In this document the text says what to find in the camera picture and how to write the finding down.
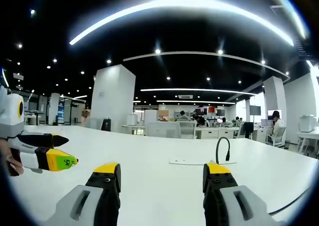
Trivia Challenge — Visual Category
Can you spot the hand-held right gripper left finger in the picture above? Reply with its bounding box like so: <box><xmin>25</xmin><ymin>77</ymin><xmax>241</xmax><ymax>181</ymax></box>
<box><xmin>46</xmin><ymin>162</ymin><xmax>122</xmax><ymax>226</ymax></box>

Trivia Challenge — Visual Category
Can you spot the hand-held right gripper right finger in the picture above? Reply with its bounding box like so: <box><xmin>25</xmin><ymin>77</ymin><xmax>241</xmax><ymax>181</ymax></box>
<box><xmin>202</xmin><ymin>162</ymin><xmax>283</xmax><ymax>226</ymax></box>

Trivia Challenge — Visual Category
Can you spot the black data cable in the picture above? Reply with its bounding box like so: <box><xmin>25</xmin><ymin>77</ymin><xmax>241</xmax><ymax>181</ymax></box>
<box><xmin>215</xmin><ymin>137</ymin><xmax>231</xmax><ymax>165</ymax></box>

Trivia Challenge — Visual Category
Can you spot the white desk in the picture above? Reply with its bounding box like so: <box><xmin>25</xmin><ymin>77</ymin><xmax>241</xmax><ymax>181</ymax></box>
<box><xmin>7</xmin><ymin>125</ymin><xmax>319</xmax><ymax>226</ymax></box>

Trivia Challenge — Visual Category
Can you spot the desktop monitor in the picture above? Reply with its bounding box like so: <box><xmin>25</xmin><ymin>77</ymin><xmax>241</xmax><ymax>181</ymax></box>
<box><xmin>267</xmin><ymin>109</ymin><xmax>283</xmax><ymax>122</ymax></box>

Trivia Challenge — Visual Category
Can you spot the white desk partition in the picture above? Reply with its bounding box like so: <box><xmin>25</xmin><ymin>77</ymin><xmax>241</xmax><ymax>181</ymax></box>
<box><xmin>145</xmin><ymin>121</ymin><xmax>182</xmax><ymax>139</ymax></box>

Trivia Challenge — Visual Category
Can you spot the person's left hand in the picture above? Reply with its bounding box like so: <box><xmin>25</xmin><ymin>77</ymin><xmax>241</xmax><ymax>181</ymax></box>
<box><xmin>0</xmin><ymin>138</ymin><xmax>25</xmax><ymax>177</ymax></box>

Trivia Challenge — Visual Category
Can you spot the black chair back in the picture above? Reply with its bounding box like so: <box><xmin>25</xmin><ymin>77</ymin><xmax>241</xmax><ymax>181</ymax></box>
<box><xmin>101</xmin><ymin>118</ymin><xmax>112</xmax><ymax>132</ymax></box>

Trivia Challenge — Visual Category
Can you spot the black office chair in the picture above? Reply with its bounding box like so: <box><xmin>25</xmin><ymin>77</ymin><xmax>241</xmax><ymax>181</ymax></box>
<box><xmin>243</xmin><ymin>121</ymin><xmax>255</xmax><ymax>140</ymax></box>

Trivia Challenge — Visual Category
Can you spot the white square pillar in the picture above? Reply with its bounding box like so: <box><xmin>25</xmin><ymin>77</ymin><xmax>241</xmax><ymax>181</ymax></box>
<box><xmin>263</xmin><ymin>75</ymin><xmax>288</xmax><ymax>123</ymax></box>
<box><xmin>90</xmin><ymin>64</ymin><xmax>137</xmax><ymax>133</ymax></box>

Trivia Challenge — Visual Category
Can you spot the white side table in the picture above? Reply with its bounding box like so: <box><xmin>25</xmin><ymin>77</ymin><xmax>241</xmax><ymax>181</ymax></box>
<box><xmin>296</xmin><ymin>130</ymin><xmax>319</xmax><ymax>160</ymax></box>

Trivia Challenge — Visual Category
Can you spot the standing monitor screen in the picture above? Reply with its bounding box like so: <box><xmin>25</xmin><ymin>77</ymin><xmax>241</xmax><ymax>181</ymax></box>
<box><xmin>249</xmin><ymin>105</ymin><xmax>262</xmax><ymax>123</ymax></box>

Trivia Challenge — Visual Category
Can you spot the white mesh office chair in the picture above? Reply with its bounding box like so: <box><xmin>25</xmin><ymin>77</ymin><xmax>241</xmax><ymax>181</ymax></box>
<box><xmin>178</xmin><ymin>120</ymin><xmax>198</xmax><ymax>140</ymax></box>

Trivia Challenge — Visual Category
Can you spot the white printer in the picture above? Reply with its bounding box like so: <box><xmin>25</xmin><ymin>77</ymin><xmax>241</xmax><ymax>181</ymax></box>
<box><xmin>298</xmin><ymin>114</ymin><xmax>319</xmax><ymax>133</ymax></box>

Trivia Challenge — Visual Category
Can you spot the long curved ceiling light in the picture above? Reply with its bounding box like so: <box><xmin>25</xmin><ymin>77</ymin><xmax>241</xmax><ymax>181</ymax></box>
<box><xmin>69</xmin><ymin>0</ymin><xmax>295</xmax><ymax>47</ymax></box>

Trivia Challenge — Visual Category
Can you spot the thin black cable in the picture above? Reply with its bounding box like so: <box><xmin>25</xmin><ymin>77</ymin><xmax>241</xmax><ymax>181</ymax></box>
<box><xmin>269</xmin><ymin>185</ymin><xmax>313</xmax><ymax>216</ymax></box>

